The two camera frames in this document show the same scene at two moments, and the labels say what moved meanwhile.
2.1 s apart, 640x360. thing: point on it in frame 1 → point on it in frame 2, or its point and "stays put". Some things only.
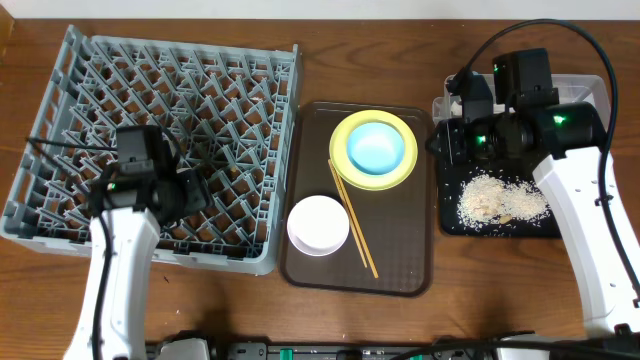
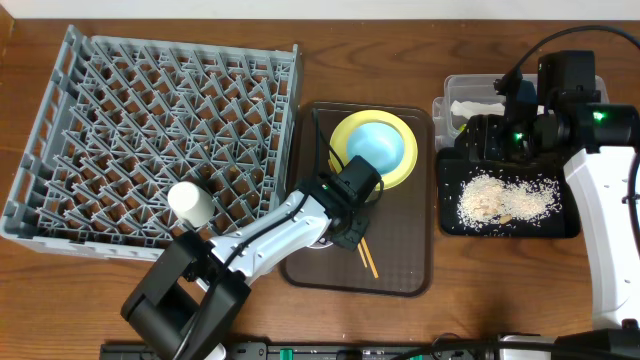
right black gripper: [452, 140] → [484, 140]
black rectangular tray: [500, 200] stays put
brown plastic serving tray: [395, 223] stays put
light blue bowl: [375, 148] stays put
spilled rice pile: [485, 199] stays put
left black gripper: [198, 190] → [347, 234]
